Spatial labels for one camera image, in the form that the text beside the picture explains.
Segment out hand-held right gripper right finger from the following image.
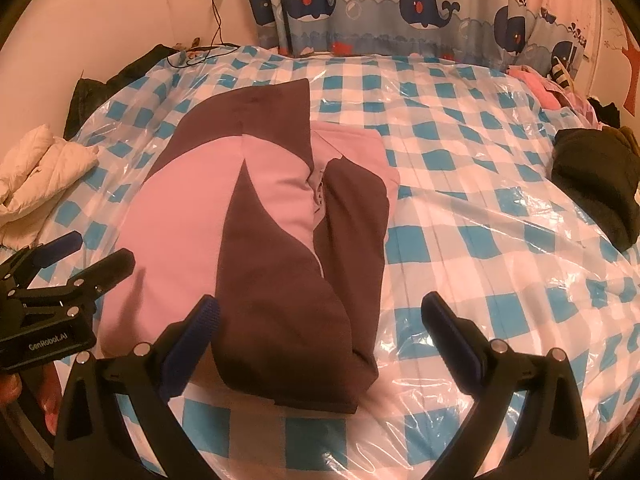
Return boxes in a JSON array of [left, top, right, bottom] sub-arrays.
[[421, 291, 591, 480]]

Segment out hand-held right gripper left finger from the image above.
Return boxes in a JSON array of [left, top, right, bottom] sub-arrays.
[[52, 294, 222, 480]]

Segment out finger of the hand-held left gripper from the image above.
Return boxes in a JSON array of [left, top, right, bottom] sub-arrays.
[[0, 231, 85, 291], [16, 249, 136, 320]]

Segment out pink and brown jacket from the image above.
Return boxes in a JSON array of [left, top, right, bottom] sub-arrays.
[[97, 77, 402, 415]]

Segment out black clothes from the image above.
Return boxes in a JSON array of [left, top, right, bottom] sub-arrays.
[[65, 44, 181, 138]]

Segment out pink clothes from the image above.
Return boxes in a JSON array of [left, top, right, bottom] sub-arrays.
[[510, 65, 598, 126]]

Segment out pile of mixed clothes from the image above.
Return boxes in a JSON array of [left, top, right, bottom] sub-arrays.
[[585, 95, 640, 141]]

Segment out person's left hand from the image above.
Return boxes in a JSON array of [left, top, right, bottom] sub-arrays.
[[0, 361, 65, 427]]

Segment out white down jacket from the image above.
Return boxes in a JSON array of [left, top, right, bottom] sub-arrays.
[[0, 126, 100, 251]]

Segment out blue checked bed with plastic cover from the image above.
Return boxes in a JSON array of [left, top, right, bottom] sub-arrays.
[[0, 45, 640, 480]]

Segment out dark green folded cloth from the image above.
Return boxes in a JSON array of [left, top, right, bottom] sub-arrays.
[[551, 127, 640, 251]]

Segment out black and white striped cloth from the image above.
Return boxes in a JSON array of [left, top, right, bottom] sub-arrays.
[[547, 55, 576, 88]]

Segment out whale print curtain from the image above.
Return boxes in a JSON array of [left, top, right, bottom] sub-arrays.
[[247, 0, 601, 73]]

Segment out white wardrobe with tree sticker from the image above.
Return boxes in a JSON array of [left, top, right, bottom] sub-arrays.
[[587, 0, 640, 111]]

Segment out black cable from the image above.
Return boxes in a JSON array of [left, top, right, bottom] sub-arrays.
[[167, 0, 236, 68]]

